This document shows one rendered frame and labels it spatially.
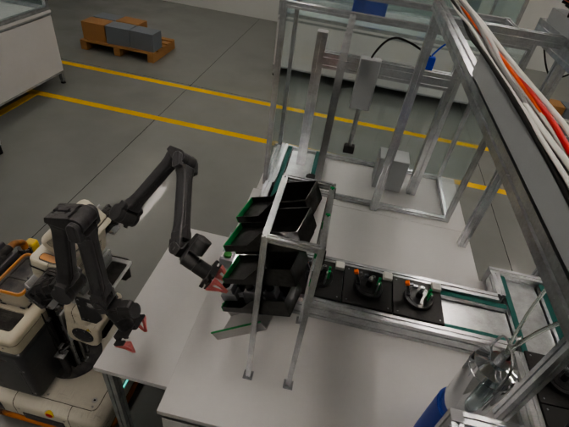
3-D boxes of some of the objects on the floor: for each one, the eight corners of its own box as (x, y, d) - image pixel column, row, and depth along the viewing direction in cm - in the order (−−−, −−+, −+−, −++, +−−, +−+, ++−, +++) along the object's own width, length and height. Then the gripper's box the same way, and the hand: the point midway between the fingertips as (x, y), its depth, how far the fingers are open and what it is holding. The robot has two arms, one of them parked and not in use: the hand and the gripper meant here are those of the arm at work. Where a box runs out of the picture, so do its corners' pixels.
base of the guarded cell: (248, 274, 324) (256, 188, 269) (265, 224, 372) (275, 142, 318) (422, 314, 314) (466, 233, 260) (417, 257, 363) (454, 179, 308)
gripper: (197, 259, 155) (230, 282, 157) (185, 278, 147) (220, 302, 150) (205, 250, 151) (239, 274, 153) (192, 269, 143) (229, 293, 145)
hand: (228, 286), depth 151 cm, fingers closed on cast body, 4 cm apart
